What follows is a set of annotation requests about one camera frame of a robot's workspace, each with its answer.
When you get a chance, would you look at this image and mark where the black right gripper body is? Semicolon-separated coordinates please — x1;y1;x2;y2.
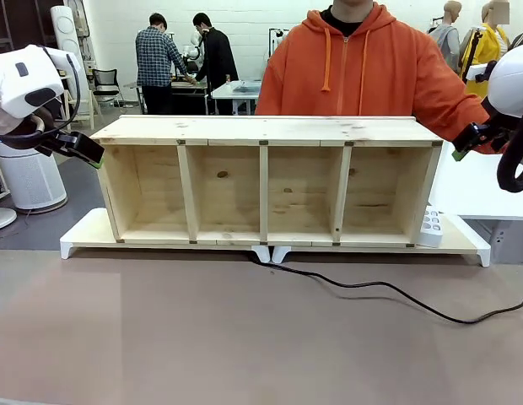
476;121;514;153

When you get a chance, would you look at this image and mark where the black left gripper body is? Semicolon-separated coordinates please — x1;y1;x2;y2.
35;131;79;158

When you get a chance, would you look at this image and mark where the black power cable with plug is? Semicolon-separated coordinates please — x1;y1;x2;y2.
246;252;523;325

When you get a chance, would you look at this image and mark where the person's left forearm orange sleeve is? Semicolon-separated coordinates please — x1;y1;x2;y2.
429;79;505;155

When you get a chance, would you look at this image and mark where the white cylindrical air purifier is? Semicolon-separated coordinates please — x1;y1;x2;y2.
0;138;69;214

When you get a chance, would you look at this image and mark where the black office chair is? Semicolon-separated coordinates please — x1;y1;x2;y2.
91;67;123;106

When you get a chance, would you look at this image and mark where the wooden riser with white legs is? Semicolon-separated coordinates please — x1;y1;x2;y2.
272;213;492;267
59;208;272;265

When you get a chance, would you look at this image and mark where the black orange tripod stand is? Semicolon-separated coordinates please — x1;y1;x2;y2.
461;27;486;81

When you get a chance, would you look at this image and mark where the mannequin in yellow jacket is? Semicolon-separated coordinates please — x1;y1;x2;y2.
459;0;511;100

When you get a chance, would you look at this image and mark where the white fan base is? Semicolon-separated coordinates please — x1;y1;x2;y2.
0;206;18;232

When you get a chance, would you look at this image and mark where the mannequin in grey hoodie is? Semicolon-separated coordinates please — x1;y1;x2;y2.
429;0;463;75

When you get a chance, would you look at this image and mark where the white power strip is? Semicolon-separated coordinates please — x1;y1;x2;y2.
416;206;445;249

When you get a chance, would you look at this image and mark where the tall white standing air conditioner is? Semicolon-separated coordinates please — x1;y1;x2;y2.
50;4;90;119

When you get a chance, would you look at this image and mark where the person in plaid shirt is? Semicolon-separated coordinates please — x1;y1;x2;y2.
134;12;197;115

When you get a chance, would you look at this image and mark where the person in orange hoodie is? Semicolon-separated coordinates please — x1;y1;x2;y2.
255;0;505;155

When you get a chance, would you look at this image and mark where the person in black top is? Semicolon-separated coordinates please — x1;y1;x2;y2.
191;12;240;116

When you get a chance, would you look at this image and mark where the white work table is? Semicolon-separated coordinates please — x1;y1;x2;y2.
211;79;262;116

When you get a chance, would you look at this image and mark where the pine four-compartment shelf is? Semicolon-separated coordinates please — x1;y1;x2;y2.
89;115;445;246

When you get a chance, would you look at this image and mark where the black right arm cable sleeve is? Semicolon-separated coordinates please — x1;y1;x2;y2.
496;116;523;193

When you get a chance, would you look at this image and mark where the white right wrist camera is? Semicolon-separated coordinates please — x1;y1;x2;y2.
466;62;498;84

